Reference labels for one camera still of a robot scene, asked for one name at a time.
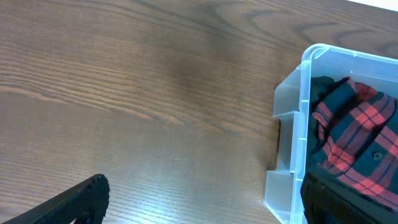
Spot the black garment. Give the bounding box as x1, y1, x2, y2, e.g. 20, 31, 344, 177
306, 75, 349, 175

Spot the clear plastic storage bin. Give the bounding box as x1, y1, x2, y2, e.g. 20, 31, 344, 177
264, 44, 397, 224

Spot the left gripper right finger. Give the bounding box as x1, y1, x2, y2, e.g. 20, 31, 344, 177
300, 172, 397, 224

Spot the red plaid flannel shirt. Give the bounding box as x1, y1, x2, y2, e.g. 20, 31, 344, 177
306, 77, 397, 210

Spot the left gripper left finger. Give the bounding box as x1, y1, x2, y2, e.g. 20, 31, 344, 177
4, 174, 110, 224

